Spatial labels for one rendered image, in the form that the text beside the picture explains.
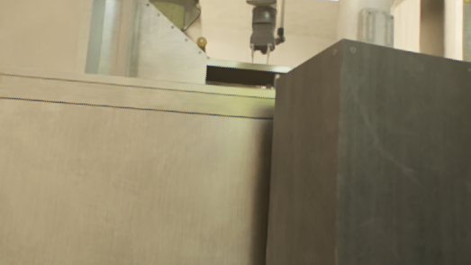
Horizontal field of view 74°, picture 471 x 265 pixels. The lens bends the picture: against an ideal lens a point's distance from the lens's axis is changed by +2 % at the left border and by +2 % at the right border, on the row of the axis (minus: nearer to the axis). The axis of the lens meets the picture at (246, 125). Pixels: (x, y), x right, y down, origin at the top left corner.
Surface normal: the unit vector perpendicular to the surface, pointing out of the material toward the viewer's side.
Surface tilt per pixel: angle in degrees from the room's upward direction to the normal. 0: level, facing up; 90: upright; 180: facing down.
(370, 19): 90
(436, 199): 90
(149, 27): 90
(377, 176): 90
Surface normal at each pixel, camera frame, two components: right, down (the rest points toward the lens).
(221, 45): 0.12, -0.10
